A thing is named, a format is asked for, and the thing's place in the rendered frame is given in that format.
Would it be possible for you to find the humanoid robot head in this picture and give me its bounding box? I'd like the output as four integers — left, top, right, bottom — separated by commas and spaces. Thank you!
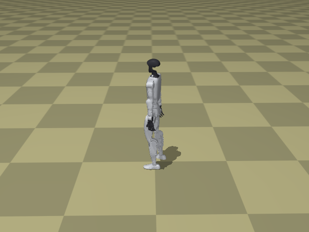
147, 59, 160, 78

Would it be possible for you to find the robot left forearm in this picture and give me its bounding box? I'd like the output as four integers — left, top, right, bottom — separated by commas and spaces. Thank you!
146, 100, 154, 120

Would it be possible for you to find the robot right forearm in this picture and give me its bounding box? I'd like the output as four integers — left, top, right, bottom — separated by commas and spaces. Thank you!
157, 93, 162, 106

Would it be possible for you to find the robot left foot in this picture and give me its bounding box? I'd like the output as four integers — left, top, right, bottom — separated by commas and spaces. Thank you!
143, 163, 160, 169

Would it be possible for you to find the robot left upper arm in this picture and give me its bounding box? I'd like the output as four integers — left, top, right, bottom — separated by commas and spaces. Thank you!
146, 80, 155, 103

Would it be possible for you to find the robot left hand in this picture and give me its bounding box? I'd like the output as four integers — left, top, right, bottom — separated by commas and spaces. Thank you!
146, 117, 156, 131

